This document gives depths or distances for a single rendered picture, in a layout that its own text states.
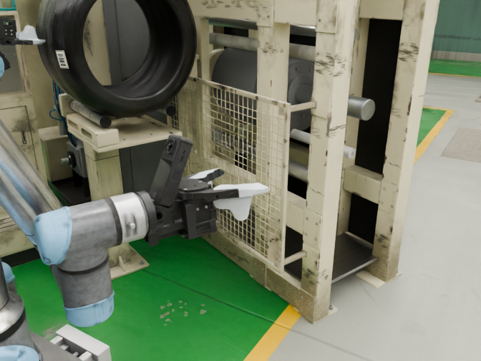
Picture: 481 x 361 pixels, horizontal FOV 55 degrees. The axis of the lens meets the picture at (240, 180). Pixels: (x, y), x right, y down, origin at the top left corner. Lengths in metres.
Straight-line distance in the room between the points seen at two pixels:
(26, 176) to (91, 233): 0.15
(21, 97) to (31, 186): 1.69
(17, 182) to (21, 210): 0.05
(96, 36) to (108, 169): 0.61
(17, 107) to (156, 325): 1.22
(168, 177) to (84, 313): 0.24
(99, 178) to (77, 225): 1.61
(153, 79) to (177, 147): 1.41
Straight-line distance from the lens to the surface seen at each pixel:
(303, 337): 2.08
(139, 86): 2.12
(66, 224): 0.69
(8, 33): 1.76
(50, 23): 1.76
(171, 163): 0.73
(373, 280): 2.46
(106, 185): 2.32
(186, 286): 2.36
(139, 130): 2.04
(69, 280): 0.73
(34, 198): 0.79
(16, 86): 2.49
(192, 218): 0.75
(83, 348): 1.09
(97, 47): 2.17
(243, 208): 0.76
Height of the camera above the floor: 1.38
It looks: 23 degrees down
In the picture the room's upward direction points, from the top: straight up
